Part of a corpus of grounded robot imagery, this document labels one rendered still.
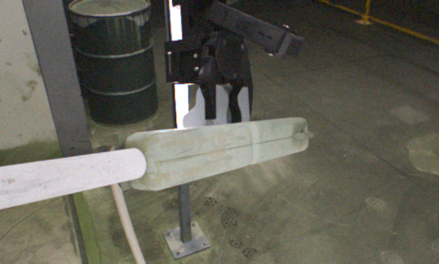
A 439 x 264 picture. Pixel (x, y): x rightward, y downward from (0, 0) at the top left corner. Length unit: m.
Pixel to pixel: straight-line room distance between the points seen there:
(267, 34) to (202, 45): 0.08
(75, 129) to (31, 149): 0.27
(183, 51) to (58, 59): 1.88
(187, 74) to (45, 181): 0.27
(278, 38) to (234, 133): 0.11
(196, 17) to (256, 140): 0.18
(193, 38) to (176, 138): 0.18
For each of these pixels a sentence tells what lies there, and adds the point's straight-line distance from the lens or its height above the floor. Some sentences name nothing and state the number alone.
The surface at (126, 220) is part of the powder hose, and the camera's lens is 0.73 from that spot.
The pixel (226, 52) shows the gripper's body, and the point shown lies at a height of 1.46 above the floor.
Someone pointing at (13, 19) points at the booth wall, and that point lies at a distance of 2.27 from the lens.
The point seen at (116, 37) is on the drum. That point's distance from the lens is 2.86.
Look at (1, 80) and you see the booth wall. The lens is 2.38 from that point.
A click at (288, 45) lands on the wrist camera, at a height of 1.48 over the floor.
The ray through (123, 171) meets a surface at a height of 1.44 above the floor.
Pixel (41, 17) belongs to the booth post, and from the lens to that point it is 2.27.
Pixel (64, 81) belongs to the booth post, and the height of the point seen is 0.68.
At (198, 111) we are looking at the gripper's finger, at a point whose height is 1.39.
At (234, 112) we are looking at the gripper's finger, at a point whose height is 1.38.
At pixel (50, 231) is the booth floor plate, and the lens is 2.35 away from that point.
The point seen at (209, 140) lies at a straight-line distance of 0.36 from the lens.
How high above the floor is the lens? 1.62
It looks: 32 degrees down
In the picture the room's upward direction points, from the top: straight up
